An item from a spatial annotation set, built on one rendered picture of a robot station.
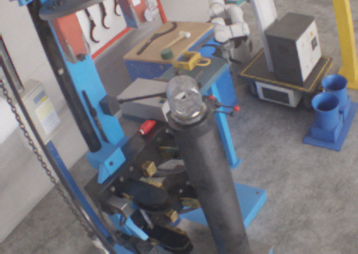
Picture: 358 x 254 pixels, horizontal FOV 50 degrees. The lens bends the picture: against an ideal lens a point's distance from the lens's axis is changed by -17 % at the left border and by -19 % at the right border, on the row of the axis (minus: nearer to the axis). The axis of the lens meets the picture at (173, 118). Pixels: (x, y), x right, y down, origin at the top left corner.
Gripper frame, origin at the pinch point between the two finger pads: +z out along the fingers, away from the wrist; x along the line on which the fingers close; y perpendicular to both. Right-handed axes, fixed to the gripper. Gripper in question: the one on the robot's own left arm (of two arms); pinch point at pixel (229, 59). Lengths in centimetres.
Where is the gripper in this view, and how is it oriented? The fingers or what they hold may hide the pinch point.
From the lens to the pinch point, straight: 317.8
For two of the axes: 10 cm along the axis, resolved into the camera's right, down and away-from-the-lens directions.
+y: 6.0, 3.1, -7.4
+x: 7.5, -5.5, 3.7
